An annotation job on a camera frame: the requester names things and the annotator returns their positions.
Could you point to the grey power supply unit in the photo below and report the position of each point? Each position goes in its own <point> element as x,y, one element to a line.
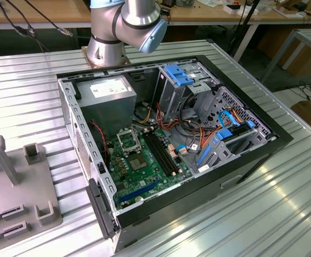
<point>104,112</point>

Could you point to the grey metal disk bay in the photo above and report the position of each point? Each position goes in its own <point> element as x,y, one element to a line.
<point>217,156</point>

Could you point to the silver coin battery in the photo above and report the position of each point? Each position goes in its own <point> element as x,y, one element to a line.
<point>139,199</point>

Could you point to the white metal frame table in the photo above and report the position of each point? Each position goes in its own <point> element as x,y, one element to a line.
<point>305,33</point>

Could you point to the black stand pole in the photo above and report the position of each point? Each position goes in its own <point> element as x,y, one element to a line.
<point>248,18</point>

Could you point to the black plastic case latch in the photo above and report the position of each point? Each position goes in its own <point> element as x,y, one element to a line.
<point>99,208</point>

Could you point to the small black device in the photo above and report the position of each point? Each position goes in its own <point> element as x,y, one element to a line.
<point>299,6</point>

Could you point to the blue expansion slot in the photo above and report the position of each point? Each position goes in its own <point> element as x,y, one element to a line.
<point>139,191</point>

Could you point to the blue plastic drive latch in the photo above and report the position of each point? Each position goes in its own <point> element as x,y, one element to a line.
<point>174,72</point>

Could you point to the long wooden desk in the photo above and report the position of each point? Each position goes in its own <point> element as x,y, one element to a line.
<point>278,18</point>

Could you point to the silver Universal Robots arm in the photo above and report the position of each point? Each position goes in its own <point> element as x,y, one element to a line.
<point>134,16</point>

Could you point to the perforated grey metal bracket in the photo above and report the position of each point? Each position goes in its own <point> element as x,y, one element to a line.
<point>241,107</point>

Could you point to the black open PC case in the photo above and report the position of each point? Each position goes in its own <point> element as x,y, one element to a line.
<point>198,203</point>

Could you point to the brown cardboard boxes under desk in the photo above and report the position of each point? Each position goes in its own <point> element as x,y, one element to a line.
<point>305,59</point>

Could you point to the CPU socket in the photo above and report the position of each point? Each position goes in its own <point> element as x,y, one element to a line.
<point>137,162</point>

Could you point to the grey plastic parts rack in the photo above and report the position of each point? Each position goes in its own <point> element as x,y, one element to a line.
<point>16,192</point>

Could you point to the black RAM slot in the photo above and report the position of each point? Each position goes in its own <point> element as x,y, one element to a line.
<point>166,152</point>
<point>163,152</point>
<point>156,152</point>
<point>160,152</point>

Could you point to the small white box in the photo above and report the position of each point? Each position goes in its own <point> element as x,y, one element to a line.
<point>233,10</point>

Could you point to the grey metal drive cage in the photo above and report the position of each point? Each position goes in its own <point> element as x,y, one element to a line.
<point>171,99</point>

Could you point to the blue disk carrier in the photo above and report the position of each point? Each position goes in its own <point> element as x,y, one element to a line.
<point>223,135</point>

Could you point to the green motherboard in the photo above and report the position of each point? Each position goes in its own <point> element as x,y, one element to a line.
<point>144,179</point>

